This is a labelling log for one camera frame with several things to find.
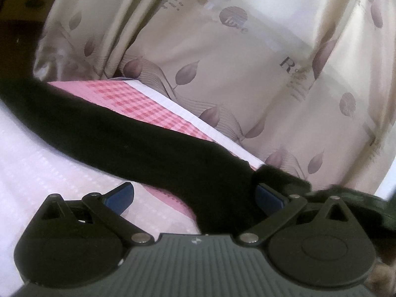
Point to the black printed small garment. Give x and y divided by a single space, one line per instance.
218 187

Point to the beige leaf-print curtain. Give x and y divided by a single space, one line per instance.
305 85

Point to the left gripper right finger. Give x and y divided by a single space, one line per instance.
313 239

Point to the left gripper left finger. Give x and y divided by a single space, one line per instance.
69 243

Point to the pink checked bed sheet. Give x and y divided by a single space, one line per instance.
31 170

